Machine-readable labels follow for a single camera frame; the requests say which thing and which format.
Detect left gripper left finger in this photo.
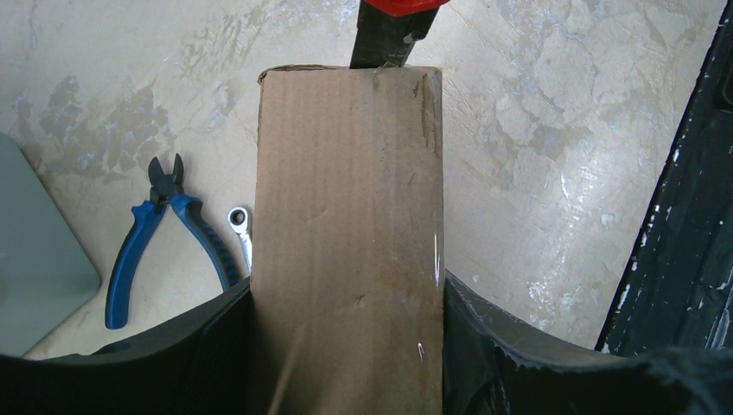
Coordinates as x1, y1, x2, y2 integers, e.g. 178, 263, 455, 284
1, 283, 252, 414

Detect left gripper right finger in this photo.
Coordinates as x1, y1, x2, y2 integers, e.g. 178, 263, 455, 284
443, 274, 732, 414

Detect brown cardboard express box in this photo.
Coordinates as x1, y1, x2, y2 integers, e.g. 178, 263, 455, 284
247, 66, 444, 414

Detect red utility knife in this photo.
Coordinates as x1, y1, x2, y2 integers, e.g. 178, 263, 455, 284
349, 0, 448, 69

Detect silver ratchet wrench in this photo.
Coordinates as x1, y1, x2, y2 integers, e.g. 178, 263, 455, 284
227, 206, 252, 277

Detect clear plastic storage bin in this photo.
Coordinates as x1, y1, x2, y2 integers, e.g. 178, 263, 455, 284
1, 135, 100, 357

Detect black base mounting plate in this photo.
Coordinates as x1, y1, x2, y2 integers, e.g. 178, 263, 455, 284
596, 6, 732, 357

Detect blue handled pliers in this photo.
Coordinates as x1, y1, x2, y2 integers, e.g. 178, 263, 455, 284
104, 154, 243, 330

